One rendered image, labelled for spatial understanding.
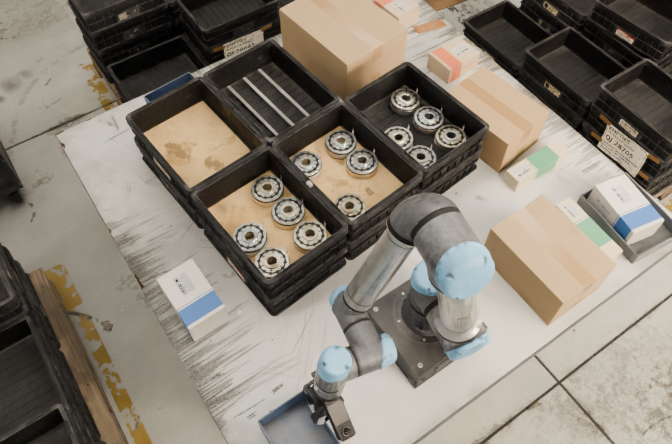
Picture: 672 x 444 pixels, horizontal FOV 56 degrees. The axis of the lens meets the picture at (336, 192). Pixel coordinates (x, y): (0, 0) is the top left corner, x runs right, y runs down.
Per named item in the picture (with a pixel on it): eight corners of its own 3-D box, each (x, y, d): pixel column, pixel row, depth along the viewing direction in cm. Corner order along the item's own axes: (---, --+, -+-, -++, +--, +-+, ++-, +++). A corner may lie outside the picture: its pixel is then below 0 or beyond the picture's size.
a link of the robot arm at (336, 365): (361, 367, 144) (326, 380, 141) (354, 386, 152) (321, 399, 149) (347, 337, 148) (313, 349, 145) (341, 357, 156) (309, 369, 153)
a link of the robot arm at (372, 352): (381, 313, 155) (340, 328, 151) (402, 354, 149) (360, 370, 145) (376, 329, 161) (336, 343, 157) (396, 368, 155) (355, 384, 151)
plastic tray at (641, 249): (678, 239, 209) (684, 231, 205) (631, 264, 204) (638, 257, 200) (620, 180, 223) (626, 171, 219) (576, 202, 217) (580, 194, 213)
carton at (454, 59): (455, 50, 260) (458, 36, 254) (476, 67, 255) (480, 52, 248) (426, 67, 254) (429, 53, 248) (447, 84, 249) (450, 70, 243)
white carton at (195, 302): (229, 319, 193) (225, 306, 185) (194, 342, 189) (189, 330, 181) (196, 272, 202) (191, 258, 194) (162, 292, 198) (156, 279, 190)
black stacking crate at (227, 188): (349, 247, 194) (350, 228, 185) (270, 304, 184) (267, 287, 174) (272, 167, 212) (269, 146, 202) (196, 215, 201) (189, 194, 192)
